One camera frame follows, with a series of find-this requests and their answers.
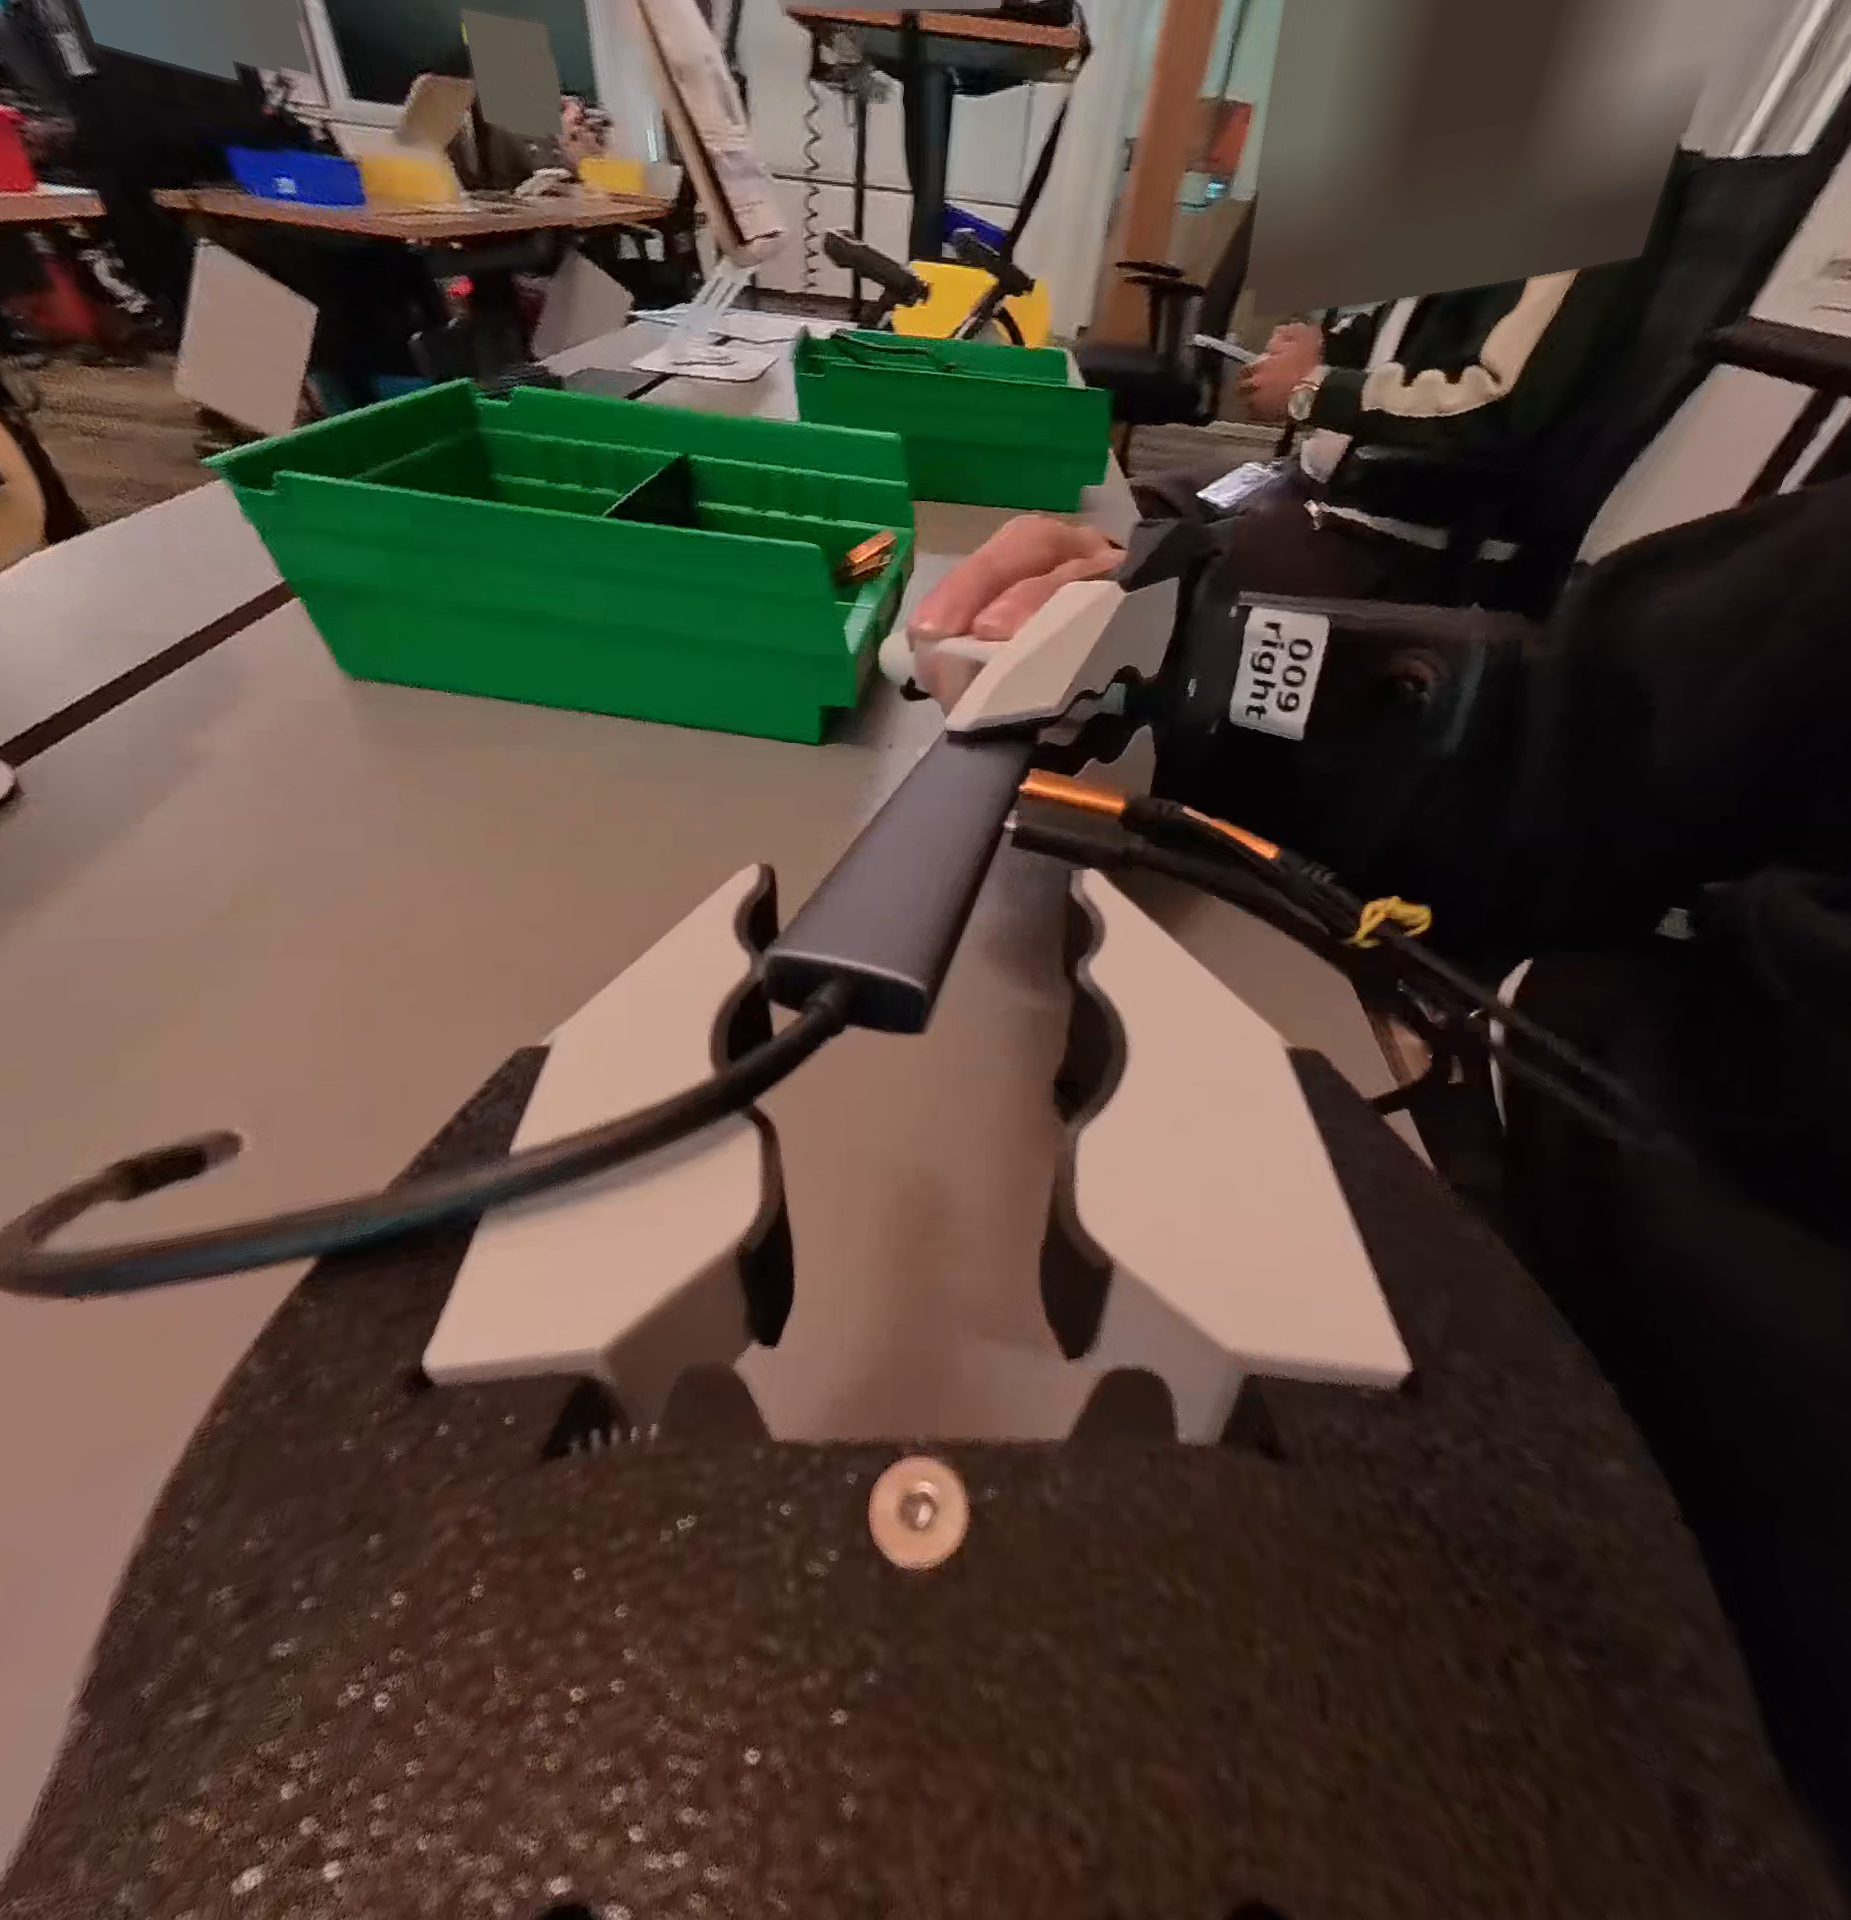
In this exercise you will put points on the plain green bin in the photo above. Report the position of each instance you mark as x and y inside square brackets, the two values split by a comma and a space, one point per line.
[939, 435]

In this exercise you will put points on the person's right forearm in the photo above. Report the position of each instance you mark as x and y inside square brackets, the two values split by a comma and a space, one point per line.
[1734, 676]

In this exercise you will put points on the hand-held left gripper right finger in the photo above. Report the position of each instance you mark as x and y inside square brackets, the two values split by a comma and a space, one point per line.
[1240, 1200]

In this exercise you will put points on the yellow bin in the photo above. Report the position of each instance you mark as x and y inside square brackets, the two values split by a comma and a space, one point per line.
[407, 179]
[611, 175]

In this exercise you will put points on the wristwatch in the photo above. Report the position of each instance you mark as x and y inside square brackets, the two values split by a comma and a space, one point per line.
[1304, 403]

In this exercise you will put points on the grey desk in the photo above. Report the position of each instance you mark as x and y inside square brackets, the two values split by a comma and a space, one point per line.
[415, 932]

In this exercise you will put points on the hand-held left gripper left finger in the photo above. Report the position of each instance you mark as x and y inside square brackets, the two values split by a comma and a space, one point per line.
[596, 1276]

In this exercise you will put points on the divided green bin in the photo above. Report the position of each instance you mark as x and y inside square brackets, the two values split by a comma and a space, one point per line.
[565, 644]

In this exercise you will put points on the dark grey USB hub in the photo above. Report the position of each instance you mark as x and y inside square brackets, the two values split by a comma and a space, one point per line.
[895, 869]

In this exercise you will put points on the small blue bin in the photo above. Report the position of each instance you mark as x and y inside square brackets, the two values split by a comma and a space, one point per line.
[296, 177]

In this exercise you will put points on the person's right hand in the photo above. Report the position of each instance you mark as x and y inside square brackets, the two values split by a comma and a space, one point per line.
[1013, 570]

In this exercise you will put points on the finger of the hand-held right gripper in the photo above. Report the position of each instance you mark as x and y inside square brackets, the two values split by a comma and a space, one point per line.
[1045, 661]

